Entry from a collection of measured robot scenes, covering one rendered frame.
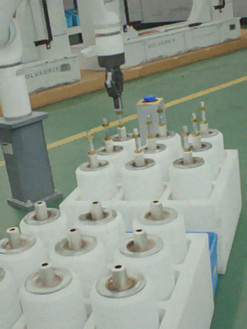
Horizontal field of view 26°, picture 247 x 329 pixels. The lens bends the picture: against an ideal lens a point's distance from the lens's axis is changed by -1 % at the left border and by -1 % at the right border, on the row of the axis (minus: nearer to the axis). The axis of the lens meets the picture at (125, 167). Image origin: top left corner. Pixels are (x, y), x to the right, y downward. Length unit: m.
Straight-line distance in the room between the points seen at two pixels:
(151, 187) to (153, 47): 3.02
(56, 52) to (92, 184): 2.50
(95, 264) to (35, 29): 2.96
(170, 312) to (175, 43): 3.68
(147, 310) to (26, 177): 1.09
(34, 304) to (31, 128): 1.03
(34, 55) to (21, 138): 2.03
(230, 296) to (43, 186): 0.86
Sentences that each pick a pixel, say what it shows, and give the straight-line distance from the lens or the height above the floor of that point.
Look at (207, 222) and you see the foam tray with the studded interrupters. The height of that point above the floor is 0.14.
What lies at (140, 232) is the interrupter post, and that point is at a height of 0.28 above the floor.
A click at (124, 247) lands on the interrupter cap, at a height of 0.25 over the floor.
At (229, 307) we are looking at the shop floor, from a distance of 1.19.
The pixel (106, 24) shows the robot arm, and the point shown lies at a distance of 1.47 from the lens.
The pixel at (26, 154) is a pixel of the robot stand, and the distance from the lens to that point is 1.80.
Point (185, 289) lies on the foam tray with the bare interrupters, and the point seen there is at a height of 0.18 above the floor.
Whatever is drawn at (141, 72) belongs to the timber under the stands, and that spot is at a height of 0.04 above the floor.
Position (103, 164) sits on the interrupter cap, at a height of 0.25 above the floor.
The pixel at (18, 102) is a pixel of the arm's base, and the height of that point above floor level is 0.36.
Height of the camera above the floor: 0.67
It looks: 19 degrees down
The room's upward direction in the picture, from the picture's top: 8 degrees counter-clockwise
